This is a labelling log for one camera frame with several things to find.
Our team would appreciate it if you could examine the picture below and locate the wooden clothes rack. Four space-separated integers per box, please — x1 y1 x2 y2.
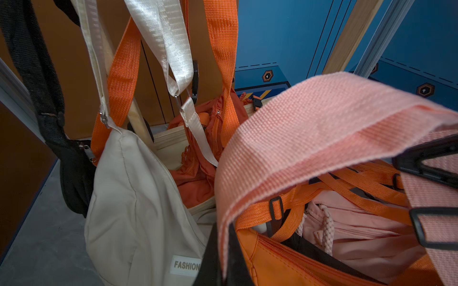
126 0 385 172

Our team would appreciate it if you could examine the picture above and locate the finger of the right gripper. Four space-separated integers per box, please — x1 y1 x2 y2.
392 135 458 189

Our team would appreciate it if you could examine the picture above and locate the beige crescent bag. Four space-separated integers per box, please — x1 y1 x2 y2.
73 1 208 286

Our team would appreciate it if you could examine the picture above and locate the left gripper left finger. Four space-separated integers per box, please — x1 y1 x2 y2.
193 223 224 286

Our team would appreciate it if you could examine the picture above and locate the black strap bag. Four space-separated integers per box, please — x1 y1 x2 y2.
1 1 95 216

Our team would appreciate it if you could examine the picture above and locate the dark orange waist bag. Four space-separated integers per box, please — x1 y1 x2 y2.
170 89 249 209

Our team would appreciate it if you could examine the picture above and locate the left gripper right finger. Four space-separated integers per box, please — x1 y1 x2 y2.
225 224 255 286

